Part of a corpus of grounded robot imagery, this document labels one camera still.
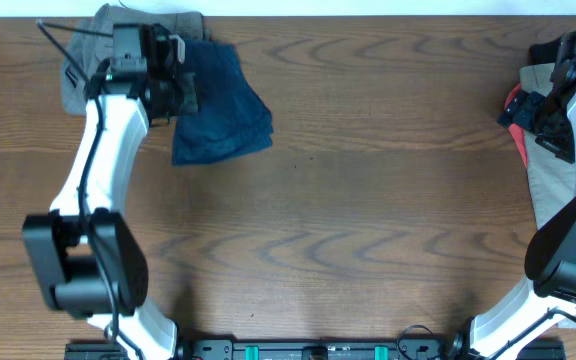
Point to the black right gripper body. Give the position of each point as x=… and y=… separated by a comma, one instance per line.
x=541, y=116

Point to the folded grey shorts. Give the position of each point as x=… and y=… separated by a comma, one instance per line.
x=89, y=50

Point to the dark blue denim shorts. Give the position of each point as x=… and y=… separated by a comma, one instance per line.
x=232, y=120

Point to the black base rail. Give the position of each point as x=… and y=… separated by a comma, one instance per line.
x=408, y=348

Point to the beige khaki shorts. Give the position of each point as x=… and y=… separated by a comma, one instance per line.
x=551, y=180

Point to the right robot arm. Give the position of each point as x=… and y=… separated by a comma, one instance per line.
x=546, y=294

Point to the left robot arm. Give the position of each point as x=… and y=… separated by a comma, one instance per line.
x=84, y=257

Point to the red garment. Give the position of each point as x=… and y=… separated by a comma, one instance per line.
x=515, y=131

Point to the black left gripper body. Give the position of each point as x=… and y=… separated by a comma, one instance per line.
x=172, y=93

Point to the black garment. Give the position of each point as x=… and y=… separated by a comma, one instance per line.
x=544, y=53

